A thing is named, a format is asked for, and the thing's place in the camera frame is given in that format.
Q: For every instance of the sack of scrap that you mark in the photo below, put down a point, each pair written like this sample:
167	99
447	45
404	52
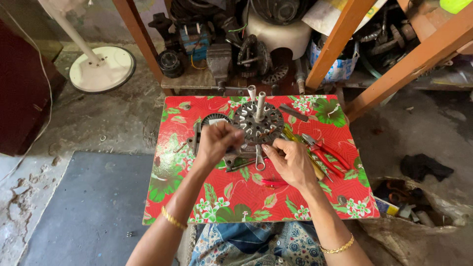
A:
406	236

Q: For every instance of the grey floor mat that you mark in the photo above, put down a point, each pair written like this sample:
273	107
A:
92	210

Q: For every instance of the wooden shelf with motor parts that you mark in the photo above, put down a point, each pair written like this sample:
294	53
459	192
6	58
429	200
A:
258	44

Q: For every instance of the round metal fan stator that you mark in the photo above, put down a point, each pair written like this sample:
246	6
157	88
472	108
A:
269	127

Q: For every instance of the flat grey metal file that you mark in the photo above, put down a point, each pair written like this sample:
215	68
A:
293	112

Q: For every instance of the gold bangle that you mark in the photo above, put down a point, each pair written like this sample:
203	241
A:
173	218
338	248

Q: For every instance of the grey metal winding jig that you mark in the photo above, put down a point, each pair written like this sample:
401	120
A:
196	138

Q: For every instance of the black cloth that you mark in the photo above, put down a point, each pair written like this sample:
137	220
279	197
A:
421	166

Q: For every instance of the grey metal rod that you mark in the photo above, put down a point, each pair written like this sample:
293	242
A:
252	92

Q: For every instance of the black round coil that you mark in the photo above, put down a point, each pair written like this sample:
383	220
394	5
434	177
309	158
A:
216	118

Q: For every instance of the dark metal rod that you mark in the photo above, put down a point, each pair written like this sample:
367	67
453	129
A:
240	166

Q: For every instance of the person's right hand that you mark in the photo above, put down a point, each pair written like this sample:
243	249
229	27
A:
293	164

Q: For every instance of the white fan stand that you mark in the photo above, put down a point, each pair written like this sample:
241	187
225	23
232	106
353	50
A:
101	70

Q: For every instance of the person's blue patterned clothing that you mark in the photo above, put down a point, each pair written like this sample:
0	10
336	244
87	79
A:
258	244

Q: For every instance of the red floral table cover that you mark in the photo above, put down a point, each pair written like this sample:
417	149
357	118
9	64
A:
236	195

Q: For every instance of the person's left hand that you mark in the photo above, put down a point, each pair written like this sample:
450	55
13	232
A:
214	142

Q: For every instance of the person's left fingers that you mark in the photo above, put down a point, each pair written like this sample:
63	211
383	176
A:
234	136

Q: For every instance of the dark red cabinet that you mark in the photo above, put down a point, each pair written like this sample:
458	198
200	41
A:
22	103

